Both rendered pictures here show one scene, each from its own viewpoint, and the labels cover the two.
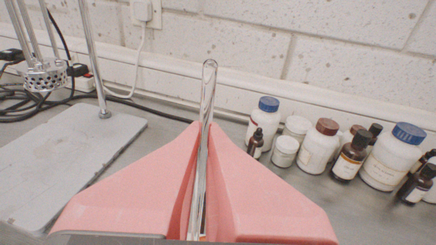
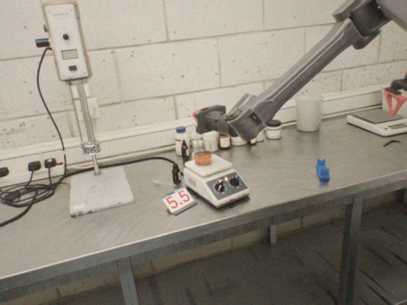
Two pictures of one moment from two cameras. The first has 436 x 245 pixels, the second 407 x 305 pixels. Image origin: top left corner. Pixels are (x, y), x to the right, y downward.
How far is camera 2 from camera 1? 0.99 m
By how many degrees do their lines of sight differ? 28
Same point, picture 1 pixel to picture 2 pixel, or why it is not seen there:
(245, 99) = (164, 136)
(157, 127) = (129, 167)
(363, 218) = (239, 154)
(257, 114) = (178, 135)
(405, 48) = (221, 86)
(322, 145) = (211, 135)
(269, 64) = (168, 114)
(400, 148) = not seen: hidden behind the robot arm
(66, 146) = (100, 186)
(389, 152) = not seen: hidden behind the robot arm
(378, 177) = (238, 140)
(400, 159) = not seen: hidden behind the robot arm
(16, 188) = (105, 199)
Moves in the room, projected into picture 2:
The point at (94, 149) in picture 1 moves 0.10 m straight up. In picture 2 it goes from (115, 181) to (110, 156)
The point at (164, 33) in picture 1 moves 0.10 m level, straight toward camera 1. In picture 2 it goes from (102, 118) to (115, 122)
